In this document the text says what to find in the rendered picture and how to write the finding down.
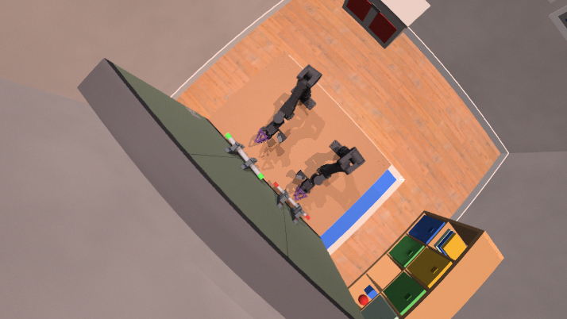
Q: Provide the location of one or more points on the white bar with green ends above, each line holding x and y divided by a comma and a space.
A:
244, 156

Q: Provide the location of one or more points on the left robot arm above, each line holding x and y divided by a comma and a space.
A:
328, 169

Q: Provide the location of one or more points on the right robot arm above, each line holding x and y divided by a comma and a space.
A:
288, 107

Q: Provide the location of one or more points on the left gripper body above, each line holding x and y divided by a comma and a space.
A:
302, 187

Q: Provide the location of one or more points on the white bar with red end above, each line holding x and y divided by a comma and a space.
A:
282, 191

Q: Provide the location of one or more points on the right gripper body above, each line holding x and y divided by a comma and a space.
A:
266, 131

